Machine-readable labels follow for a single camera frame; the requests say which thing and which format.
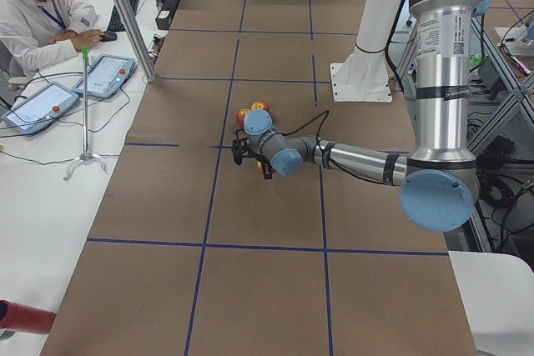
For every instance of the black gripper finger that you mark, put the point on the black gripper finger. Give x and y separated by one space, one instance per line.
267 171

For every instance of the green handled grabber stick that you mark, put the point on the green handled grabber stick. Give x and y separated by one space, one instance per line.
87 156

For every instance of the near blue teach pendant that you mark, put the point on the near blue teach pendant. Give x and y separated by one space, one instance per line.
40 110

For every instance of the aluminium frame post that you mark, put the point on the aluminium frame post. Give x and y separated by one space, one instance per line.
135 38

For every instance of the black computer mouse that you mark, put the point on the black computer mouse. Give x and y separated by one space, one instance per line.
108 36

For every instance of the back red yellow apple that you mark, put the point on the back red yellow apple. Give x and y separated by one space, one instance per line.
260 105

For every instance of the far blue teach pendant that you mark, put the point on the far blue teach pendant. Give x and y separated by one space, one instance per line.
107 74

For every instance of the red water bottle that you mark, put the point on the red water bottle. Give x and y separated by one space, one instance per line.
27 319

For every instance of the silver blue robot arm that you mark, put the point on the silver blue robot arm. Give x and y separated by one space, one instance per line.
438 184

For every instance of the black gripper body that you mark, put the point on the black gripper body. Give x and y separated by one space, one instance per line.
265 167

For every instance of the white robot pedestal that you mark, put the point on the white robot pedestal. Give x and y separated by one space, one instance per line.
363 76

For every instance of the person in white hoodie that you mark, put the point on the person in white hoodie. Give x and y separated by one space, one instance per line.
36 34

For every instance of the person's right hand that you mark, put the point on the person's right hand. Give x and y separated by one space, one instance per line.
87 39

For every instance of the right red yellow apple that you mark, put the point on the right red yellow apple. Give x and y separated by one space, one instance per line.
240 116

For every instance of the blue teach pendant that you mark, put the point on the blue teach pendant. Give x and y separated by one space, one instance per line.
107 74
40 110

